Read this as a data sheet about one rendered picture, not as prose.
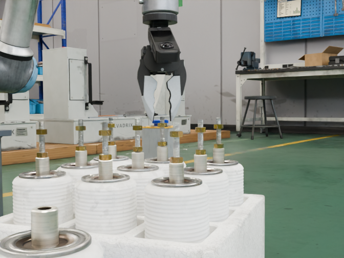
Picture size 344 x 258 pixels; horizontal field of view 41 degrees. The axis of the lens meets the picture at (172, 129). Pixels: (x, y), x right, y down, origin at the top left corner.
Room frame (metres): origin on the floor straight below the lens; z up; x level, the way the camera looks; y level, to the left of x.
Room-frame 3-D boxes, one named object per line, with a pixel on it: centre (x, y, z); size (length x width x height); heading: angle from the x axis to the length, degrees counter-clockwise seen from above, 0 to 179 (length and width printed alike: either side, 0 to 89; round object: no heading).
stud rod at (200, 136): (0.78, -0.05, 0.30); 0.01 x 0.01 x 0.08
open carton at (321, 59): (5.20, -1.68, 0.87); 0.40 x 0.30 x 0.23; 39
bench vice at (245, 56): (5.28, -0.88, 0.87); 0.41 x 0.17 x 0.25; 143
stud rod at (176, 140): (0.67, -0.01, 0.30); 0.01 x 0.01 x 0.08
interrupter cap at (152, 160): (0.93, 0.02, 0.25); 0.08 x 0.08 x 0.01
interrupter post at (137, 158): (0.82, 0.06, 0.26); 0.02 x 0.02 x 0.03
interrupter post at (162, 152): (0.93, 0.02, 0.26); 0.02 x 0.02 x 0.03
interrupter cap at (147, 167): (0.82, 0.06, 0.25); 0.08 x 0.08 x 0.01
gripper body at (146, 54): (0.95, 0.02, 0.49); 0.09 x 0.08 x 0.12; 9
